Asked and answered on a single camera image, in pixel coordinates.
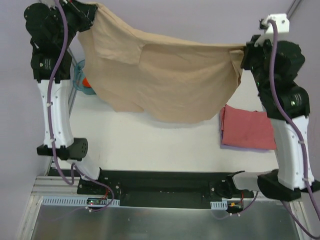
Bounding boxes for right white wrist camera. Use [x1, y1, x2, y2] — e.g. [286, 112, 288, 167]
[256, 13, 290, 45]

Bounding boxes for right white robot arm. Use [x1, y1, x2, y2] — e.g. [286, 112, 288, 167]
[225, 35, 320, 202]

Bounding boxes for beige t shirt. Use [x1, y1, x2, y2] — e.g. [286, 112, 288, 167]
[78, 2, 244, 124]

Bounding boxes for orange t shirt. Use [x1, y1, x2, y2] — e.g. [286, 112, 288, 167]
[82, 77, 91, 88]

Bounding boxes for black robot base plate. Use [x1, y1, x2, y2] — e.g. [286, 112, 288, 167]
[47, 167, 253, 210]

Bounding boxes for teal plastic basket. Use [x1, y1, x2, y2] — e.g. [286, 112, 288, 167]
[72, 59, 96, 95]

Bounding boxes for folded red t shirt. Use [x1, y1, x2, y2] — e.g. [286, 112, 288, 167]
[221, 104, 278, 151]

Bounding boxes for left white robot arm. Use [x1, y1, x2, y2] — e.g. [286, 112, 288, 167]
[23, 0, 106, 195]

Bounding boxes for right aluminium frame post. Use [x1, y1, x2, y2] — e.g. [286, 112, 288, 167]
[286, 0, 304, 20]

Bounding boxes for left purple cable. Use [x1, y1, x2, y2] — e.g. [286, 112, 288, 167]
[46, 0, 116, 213]

